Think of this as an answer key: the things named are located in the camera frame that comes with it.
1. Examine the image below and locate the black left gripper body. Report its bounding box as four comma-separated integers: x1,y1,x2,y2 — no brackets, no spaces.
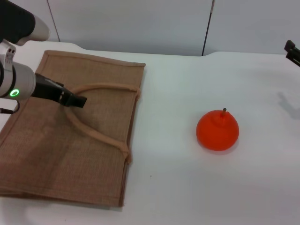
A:
31,73,74,106

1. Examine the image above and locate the brown burlap handbag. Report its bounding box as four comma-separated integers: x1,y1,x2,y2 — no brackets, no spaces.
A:
0,50,147,207

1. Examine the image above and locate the orange fruit with stem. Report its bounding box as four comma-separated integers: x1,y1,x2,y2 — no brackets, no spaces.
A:
195,107,240,151

